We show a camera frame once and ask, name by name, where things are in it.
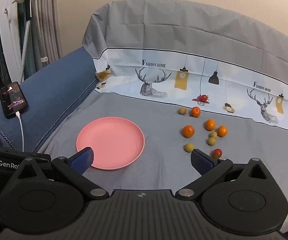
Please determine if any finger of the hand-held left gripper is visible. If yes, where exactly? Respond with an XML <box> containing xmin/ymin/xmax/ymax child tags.
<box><xmin>0</xmin><ymin>141</ymin><xmax>52</xmax><ymax>161</ymax></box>

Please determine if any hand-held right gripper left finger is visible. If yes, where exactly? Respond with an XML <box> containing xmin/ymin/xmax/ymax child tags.
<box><xmin>14</xmin><ymin>147</ymin><xmax>109</xmax><ymax>201</ymax></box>

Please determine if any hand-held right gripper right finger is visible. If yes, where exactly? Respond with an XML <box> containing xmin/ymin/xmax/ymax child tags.
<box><xmin>175</xmin><ymin>149</ymin><xmax>270</xmax><ymax>201</ymax></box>

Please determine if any pink plate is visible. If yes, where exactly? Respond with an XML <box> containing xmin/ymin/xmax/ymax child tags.
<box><xmin>76</xmin><ymin>117</ymin><xmax>145</xmax><ymax>171</ymax></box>

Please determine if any black smartphone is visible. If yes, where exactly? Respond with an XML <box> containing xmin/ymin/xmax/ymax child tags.
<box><xmin>0</xmin><ymin>81</ymin><xmax>29</xmax><ymax>119</ymax></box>

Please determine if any blue sofa armrest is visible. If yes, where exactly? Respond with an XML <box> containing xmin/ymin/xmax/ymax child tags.
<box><xmin>0</xmin><ymin>46</ymin><xmax>97</xmax><ymax>153</ymax></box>

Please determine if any grey printed bed sheet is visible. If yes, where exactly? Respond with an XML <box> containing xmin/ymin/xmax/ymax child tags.
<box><xmin>34</xmin><ymin>0</ymin><xmax>288</xmax><ymax>233</ymax></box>

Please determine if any grey curtain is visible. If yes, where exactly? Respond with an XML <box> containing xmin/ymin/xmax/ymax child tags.
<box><xmin>32</xmin><ymin>0</ymin><xmax>63</xmax><ymax>68</ymax></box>

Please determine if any white charging cable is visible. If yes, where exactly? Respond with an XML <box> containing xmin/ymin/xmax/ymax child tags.
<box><xmin>15</xmin><ymin>112</ymin><xmax>25</xmax><ymax>152</ymax></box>

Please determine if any black white braided cable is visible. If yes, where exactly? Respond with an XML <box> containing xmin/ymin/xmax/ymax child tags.
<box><xmin>19</xmin><ymin>20</ymin><xmax>32</xmax><ymax>84</ymax></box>

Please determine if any white window frame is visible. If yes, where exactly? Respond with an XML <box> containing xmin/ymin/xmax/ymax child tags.
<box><xmin>0</xmin><ymin>0</ymin><xmax>25</xmax><ymax>83</ymax></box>

